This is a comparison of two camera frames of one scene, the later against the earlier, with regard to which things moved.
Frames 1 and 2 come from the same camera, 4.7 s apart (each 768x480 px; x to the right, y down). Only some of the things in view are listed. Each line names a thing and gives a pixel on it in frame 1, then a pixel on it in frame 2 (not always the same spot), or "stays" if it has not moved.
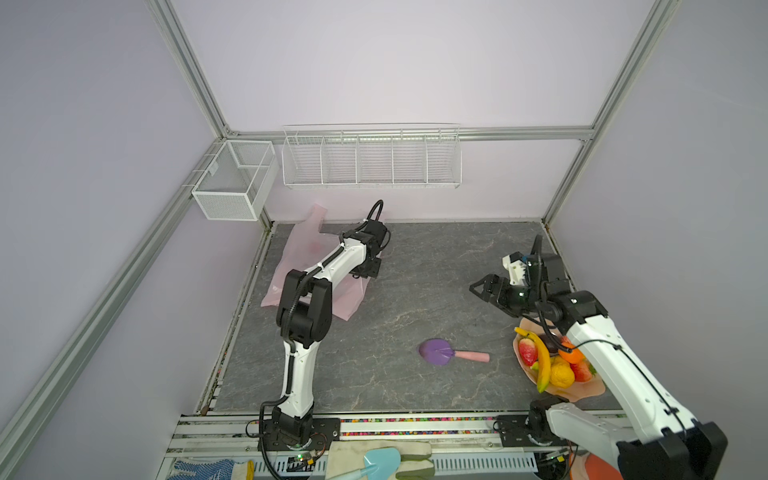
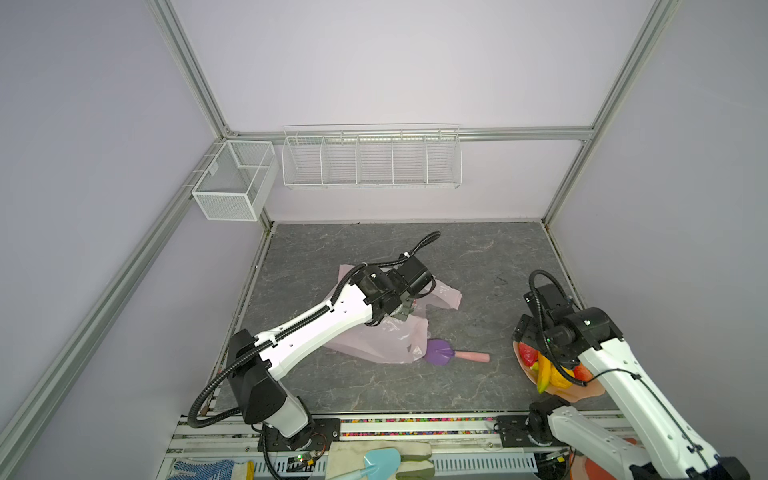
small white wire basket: x=236 y=182 stays
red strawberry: x=528 y=351 stays
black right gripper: x=492 y=280 -> x=524 y=329
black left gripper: x=374 y=272 -> x=407 y=305
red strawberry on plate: x=582 y=371 stays
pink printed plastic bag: x=305 y=246 -> x=400 y=341
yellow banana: x=544 y=363 stays
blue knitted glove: x=221 y=469 stays
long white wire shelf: x=371 y=156 stays
